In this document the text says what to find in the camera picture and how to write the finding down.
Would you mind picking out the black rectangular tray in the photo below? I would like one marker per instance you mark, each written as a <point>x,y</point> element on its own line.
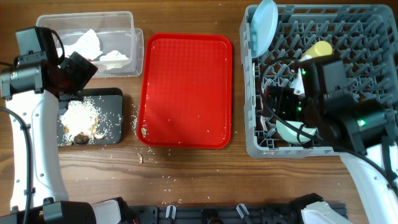
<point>110,103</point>

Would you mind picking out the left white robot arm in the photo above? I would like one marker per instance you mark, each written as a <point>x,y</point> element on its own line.
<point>31,87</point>

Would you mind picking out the grey dishwasher rack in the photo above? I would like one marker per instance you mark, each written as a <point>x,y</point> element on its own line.
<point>363,36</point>

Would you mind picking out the red serving tray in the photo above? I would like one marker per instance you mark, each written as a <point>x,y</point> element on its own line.
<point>186,93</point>

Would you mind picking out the white plastic fork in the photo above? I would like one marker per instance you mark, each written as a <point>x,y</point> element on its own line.
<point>263,123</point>

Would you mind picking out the light blue plate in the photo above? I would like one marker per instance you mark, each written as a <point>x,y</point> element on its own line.
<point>263,27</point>

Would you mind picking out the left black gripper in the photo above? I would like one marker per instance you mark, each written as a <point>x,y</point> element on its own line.
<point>83,70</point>

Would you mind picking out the small white napkin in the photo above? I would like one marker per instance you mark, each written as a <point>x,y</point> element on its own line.
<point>114,59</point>

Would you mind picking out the yellow cup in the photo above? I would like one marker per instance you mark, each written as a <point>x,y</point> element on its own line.
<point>319,49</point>

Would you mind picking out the green bowl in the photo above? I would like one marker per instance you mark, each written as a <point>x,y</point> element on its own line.
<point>292,136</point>

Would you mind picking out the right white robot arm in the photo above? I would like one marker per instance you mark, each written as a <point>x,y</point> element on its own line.
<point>363,134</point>

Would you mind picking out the clear plastic waste bin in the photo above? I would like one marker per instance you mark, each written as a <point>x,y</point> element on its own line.
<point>115,31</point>

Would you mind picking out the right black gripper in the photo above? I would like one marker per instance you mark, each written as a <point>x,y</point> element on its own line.
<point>274,93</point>

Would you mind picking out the food crumb on table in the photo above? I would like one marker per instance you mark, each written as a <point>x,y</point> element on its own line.
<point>140,158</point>

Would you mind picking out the large white napkin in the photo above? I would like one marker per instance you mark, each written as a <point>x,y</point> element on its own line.
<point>88,46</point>

